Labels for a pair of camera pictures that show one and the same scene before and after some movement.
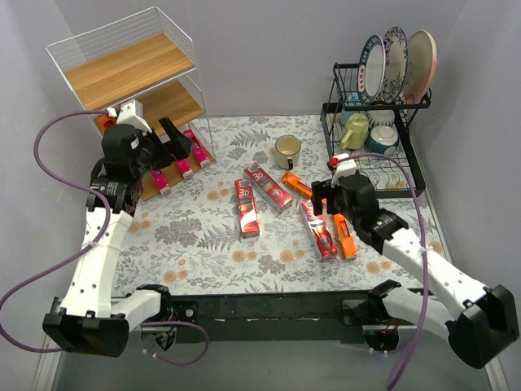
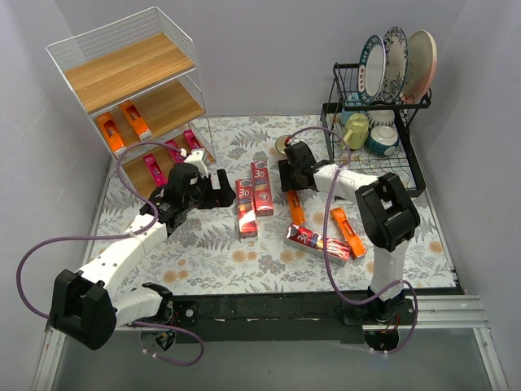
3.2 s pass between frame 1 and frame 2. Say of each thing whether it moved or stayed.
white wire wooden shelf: stayed
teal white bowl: stayed
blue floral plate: stayed
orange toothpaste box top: moved
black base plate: stayed
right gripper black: moved
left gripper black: moved
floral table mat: stayed
